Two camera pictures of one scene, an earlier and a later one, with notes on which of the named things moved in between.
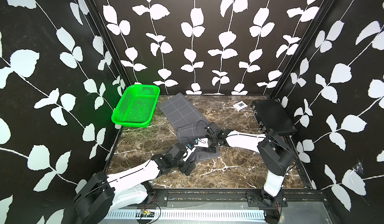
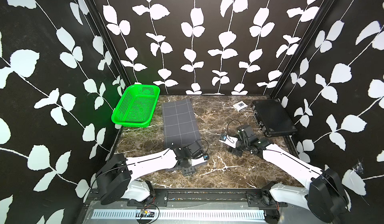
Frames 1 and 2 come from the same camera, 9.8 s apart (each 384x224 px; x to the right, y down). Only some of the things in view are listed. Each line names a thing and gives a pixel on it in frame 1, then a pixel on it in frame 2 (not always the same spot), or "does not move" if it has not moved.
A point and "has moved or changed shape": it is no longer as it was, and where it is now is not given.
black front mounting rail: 236,198 does not move
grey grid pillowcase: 189,122 has moved or changed shape
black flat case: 272,115 does not move
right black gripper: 212,150 -> 234,151
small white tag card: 240,106 does not move
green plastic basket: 136,106 does not move
